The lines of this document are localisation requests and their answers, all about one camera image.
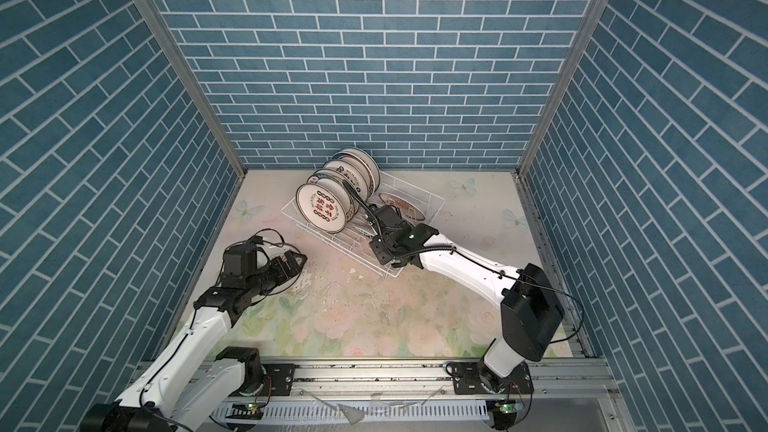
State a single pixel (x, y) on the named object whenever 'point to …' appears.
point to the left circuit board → (245, 410)
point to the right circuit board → (504, 412)
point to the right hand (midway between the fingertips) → (379, 239)
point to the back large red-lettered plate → (363, 161)
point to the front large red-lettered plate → (321, 207)
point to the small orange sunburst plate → (404, 207)
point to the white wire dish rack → (353, 243)
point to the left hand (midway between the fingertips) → (298, 262)
